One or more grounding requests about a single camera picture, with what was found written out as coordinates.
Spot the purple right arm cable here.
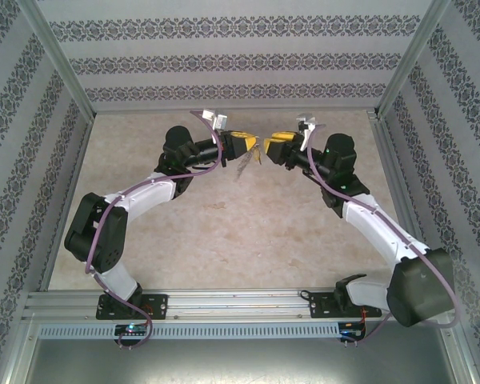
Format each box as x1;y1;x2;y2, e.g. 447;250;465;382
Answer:
307;123;461;348

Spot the grey metal panel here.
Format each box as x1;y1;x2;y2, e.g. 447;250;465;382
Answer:
22;338;471;384

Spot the grey slotted cable duct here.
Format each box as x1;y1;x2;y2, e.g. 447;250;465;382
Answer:
38;322;341;340

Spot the aluminium frame post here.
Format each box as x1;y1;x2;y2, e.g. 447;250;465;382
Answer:
372;0;452;120
18;0;96;119

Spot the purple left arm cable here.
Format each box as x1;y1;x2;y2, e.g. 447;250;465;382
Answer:
83;110;222;351

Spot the aluminium table side rail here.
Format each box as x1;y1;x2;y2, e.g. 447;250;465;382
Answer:
38;114;97;292
366;110;429;257

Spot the steel key holder with rings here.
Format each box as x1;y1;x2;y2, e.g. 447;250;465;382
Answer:
234;146;261;181

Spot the small circuit board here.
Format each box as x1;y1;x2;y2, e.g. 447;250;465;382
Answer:
114;323;149;336
340;321;367;341

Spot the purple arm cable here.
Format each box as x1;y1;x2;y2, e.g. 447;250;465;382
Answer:
83;110;222;351
307;123;461;348

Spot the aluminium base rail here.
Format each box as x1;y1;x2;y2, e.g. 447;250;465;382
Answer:
22;287;391;322

